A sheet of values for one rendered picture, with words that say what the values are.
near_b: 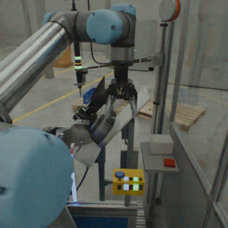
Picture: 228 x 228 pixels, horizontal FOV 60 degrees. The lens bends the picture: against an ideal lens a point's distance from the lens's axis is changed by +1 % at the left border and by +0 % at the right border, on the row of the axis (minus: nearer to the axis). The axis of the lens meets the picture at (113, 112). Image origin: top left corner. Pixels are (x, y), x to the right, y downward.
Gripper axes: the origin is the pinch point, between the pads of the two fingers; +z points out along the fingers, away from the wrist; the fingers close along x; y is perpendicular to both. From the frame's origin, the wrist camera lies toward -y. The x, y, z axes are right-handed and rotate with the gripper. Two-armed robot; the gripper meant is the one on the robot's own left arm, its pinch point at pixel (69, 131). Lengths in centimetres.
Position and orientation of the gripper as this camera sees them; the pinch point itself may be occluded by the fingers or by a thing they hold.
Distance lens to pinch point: 124.9
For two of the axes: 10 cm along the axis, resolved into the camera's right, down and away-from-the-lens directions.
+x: 0.6, 9.4, 3.3
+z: 8.2, -2.3, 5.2
